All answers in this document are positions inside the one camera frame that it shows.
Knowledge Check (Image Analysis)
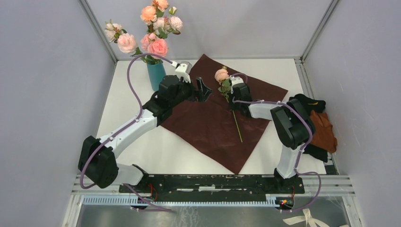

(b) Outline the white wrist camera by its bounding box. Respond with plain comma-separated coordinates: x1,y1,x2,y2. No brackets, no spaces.
170,61,192,83
229,76,244,94

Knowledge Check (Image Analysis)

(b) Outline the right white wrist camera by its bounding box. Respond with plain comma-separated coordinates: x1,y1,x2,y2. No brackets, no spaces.
229,76,244,94

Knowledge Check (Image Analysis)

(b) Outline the purple cable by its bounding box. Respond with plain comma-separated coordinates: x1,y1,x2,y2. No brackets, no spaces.
79,53,174,213
230,72,323,212

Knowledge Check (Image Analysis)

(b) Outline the pink flower stem in vase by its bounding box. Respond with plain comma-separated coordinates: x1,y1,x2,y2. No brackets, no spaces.
104,20,138,53

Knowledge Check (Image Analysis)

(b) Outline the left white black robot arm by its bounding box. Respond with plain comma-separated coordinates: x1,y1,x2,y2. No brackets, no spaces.
78,75,212,193

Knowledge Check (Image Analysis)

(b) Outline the red paper bouquet wrapper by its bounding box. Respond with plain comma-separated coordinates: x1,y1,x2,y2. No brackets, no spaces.
159,55,295,174

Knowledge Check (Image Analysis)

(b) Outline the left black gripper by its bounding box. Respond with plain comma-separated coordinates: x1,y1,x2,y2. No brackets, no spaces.
170,75,212,107

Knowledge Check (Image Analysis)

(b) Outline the white paper strip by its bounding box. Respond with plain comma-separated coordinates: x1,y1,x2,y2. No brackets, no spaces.
279,209,350,227

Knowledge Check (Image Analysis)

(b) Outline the teal ceramic vase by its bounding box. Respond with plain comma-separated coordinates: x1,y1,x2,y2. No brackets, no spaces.
147,61,166,91

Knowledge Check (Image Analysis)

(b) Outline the white slotted cable duct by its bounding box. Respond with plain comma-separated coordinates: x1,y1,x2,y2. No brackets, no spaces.
82,195,279,208

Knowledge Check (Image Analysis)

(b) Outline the orange cloth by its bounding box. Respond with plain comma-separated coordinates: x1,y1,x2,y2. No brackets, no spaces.
310,110,338,153

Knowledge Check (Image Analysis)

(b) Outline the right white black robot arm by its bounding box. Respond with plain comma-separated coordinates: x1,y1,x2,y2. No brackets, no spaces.
229,83,315,193

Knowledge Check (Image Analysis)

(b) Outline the black cloth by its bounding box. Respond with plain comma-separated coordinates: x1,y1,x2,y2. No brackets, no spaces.
289,94,328,162

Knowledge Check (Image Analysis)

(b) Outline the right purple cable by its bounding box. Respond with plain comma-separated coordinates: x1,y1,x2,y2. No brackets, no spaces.
230,72,323,212

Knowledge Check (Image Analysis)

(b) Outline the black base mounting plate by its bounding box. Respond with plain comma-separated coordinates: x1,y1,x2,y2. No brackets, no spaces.
133,174,305,202

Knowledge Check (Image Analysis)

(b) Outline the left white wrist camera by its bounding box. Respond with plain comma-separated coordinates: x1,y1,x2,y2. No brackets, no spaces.
170,61,192,83

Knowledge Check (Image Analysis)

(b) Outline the pale pink rose stem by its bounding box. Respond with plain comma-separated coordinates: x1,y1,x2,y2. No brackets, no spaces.
140,0,169,34

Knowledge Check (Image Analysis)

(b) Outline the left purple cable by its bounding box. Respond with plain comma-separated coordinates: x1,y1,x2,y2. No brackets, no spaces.
79,53,174,213

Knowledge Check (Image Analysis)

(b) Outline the single peach rose stem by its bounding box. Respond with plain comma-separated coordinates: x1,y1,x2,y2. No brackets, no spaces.
214,66,243,143

